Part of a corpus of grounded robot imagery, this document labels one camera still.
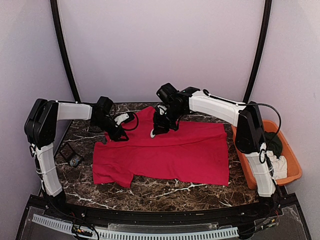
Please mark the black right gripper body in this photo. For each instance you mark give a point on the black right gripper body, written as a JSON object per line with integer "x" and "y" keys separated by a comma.
{"x": 168, "y": 119}

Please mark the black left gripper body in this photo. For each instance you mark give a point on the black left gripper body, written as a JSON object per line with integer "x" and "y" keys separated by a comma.
{"x": 102, "y": 124}

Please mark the round brooch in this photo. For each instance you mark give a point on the round brooch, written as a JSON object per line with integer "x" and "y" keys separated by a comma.
{"x": 153, "y": 133}

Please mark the magenta t-shirt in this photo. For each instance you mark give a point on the magenta t-shirt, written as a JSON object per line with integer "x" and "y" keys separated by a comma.
{"x": 197, "y": 152}

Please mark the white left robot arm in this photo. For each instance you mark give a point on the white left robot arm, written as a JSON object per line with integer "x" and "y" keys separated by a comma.
{"x": 40, "y": 129}

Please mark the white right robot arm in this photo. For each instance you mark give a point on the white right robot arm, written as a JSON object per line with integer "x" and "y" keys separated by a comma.
{"x": 249, "y": 139}

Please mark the black brooch display box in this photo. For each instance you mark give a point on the black brooch display box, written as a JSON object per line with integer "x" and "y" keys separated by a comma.
{"x": 70, "y": 156}

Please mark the dark green garment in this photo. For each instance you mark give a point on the dark green garment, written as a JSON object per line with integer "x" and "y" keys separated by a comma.
{"x": 273, "y": 143}

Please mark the white garment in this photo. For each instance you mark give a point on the white garment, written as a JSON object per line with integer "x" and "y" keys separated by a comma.
{"x": 280, "y": 166}

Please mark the black left frame post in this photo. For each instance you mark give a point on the black left frame post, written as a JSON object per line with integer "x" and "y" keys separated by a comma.
{"x": 63, "y": 49}

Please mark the black frame post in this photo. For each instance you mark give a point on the black frame post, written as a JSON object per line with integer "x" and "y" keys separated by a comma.
{"x": 259, "y": 50}
{"x": 63, "y": 49}

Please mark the black right frame post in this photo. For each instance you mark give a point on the black right frame post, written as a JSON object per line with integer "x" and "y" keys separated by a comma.
{"x": 259, "y": 50}

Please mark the white slotted cable duct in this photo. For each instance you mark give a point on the white slotted cable duct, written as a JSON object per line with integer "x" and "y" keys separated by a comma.
{"x": 115, "y": 231}

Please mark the black front rail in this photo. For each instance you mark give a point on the black front rail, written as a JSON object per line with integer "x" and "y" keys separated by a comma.
{"x": 236, "y": 215}

